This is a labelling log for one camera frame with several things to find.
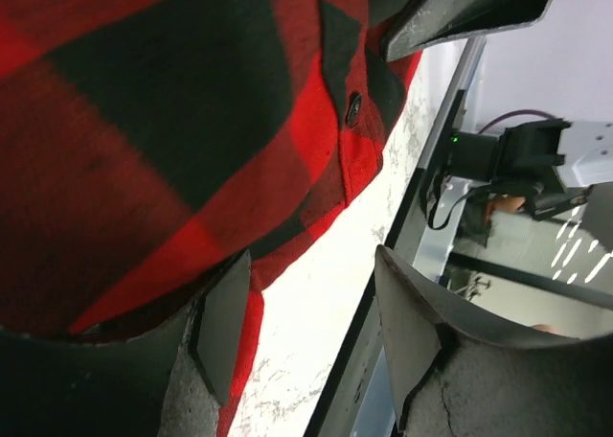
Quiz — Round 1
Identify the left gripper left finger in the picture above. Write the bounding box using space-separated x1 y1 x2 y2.
1 251 251 436

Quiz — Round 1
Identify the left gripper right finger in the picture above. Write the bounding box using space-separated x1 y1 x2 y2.
375 246 612 436

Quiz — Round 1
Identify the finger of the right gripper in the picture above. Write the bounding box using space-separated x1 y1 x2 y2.
369 0 554 61

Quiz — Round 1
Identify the red black plaid shirt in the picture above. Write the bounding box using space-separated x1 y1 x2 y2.
1 0 420 436

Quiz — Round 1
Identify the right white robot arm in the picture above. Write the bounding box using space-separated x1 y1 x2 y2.
369 0 612 231

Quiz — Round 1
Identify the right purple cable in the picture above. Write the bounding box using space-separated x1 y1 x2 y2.
478 108 561 134

